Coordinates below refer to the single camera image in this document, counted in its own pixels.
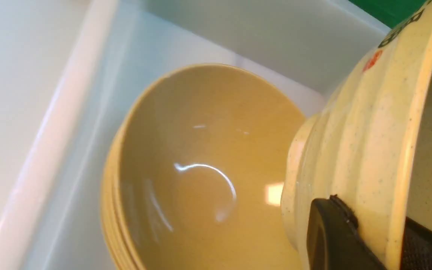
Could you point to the top stacked yellow bowl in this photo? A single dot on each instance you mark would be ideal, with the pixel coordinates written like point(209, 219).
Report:
point(201, 169)

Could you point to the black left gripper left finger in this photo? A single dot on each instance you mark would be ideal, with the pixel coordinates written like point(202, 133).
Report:
point(333, 241)

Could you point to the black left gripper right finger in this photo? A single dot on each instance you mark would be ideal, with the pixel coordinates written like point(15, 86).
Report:
point(417, 247)

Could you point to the stacked yellow bowl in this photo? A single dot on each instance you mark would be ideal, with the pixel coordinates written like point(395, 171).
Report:
point(111, 157)
point(201, 169)
point(110, 224)

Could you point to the green backdrop cloth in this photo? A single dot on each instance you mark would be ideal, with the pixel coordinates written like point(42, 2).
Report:
point(389, 12)

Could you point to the yellow noodle bowl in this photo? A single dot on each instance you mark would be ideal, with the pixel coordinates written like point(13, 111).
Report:
point(371, 146)

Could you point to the large white plastic bin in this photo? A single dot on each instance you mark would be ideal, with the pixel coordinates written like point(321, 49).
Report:
point(71, 69)

